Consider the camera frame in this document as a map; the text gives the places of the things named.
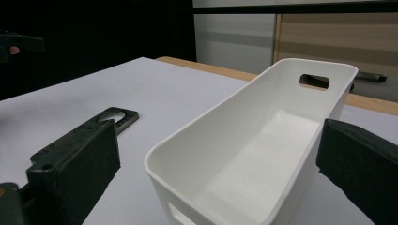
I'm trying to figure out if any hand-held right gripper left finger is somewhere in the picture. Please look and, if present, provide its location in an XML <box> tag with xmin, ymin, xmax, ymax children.
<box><xmin>26</xmin><ymin>119</ymin><xmax>122</xmax><ymax>225</ymax></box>

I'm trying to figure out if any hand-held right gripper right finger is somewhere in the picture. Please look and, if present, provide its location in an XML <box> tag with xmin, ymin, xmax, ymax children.
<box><xmin>315</xmin><ymin>117</ymin><xmax>398</xmax><ymax>225</ymax></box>

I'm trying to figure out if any black plate with round hole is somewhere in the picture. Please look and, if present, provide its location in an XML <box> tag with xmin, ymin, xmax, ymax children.
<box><xmin>30</xmin><ymin>106</ymin><xmax>140</xmax><ymax>165</ymax></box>

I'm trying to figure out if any white plastic bin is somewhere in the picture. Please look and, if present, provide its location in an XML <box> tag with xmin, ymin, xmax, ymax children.
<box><xmin>144</xmin><ymin>57</ymin><xmax>360</xmax><ymax>225</ymax></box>

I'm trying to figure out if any black curtain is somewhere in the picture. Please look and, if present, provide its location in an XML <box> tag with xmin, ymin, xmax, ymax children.
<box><xmin>0</xmin><ymin>0</ymin><xmax>197</xmax><ymax>101</ymax></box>

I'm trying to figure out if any dark object under desk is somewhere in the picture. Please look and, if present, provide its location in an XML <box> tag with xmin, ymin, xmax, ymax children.
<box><xmin>349</xmin><ymin>71</ymin><xmax>389</xmax><ymax>94</ymax></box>

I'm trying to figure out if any white table sheet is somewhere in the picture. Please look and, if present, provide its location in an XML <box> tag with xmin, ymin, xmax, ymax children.
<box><xmin>0</xmin><ymin>56</ymin><xmax>398</xmax><ymax>225</ymax></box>

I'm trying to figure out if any wooden table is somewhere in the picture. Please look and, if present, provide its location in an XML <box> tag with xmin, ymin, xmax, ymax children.
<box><xmin>155</xmin><ymin>55</ymin><xmax>398</xmax><ymax>117</ymax></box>

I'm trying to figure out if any white cabinet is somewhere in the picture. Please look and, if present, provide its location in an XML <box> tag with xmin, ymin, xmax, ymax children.
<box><xmin>191</xmin><ymin>0</ymin><xmax>278</xmax><ymax>76</ymax></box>

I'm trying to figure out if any black metal frame bar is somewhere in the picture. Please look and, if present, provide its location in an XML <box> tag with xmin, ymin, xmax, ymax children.
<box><xmin>191</xmin><ymin>1</ymin><xmax>398</xmax><ymax>15</ymax></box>

